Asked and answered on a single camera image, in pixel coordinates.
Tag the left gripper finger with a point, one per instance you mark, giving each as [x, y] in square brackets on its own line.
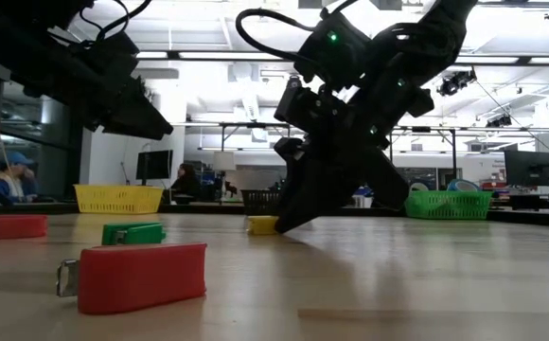
[137, 118]

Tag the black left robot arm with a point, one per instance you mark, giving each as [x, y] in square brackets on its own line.
[0, 28]

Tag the yellow plastic basket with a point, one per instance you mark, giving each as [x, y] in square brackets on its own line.
[118, 199]

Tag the red storage box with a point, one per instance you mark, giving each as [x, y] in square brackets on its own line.
[492, 184]

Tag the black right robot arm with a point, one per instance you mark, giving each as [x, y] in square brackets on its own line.
[426, 42]

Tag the black ceiling spotlight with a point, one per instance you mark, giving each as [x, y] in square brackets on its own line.
[499, 121]
[454, 84]
[293, 81]

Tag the black computer monitor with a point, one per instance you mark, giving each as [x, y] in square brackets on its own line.
[154, 163]
[530, 168]

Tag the green plastic basket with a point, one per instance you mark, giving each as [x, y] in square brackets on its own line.
[449, 206]

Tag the person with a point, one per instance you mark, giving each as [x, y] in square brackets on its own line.
[185, 182]
[12, 182]

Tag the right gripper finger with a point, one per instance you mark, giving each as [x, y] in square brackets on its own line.
[317, 194]
[289, 151]

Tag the black metal workstation frame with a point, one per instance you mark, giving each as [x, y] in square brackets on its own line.
[255, 125]

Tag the ceiling light strip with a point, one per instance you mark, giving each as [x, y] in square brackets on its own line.
[232, 55]

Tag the red mini stapler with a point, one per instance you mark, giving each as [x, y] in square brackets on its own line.
[16, 227]
[142, 279]

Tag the black plastic basket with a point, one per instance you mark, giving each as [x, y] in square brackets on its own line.
[258, 201]

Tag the yellow mini stapler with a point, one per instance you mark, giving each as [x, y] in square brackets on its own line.
[261, 226]

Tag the green mini stapler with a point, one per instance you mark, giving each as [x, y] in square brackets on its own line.
[137, 234]

